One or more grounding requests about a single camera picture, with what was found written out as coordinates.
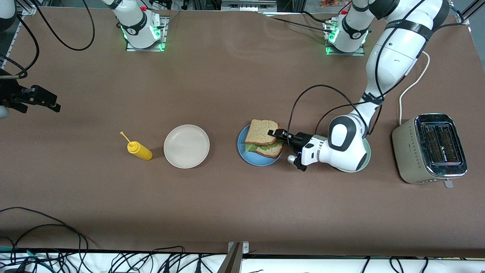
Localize brown bread slice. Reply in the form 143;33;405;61
255;142;285;159
245;119;281;147

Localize green lettuce leaf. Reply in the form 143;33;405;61
245;143;282;153

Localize yellow mustard squeeze bottle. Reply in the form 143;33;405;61
120;131;153;161

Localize blue plate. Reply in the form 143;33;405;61
237;124;284;166

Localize light green plate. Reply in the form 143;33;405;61
313;135;371;173

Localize beige plate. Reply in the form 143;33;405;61
163;124;210;169

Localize beige chrome-topped toaster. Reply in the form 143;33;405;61
392;113;468;189

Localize grey metal box device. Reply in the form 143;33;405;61
221;0;278;13

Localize orange packet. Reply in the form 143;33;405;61
319;0;351;9

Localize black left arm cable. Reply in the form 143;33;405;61
287;0;465;152

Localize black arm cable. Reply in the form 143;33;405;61
287;0;465;152
0;0;95;78

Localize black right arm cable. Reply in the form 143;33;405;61
0;0;95;78

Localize aluminium frame rail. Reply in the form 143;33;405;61
0;0;38;72

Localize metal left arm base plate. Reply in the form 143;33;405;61
323;21;366;56

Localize thin black table cable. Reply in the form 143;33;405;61
261;11;336;34

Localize long black looping cable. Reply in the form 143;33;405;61
0;207;100;253

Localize white toaster power cord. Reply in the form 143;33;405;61
399;51;431;126

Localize aluminium frame post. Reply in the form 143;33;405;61
217;242;250;273

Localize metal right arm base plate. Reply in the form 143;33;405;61
125;16;169;52

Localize tangled black cables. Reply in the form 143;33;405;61
0;246;228;273

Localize aluminium corner bracket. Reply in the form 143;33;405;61
456;0;485;26

